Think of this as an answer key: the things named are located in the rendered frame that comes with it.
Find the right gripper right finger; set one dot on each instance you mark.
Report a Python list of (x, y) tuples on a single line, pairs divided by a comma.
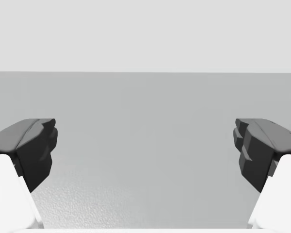
[(257, 155)]

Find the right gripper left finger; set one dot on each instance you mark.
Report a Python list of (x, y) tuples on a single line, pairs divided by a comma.
[(31, 150)]

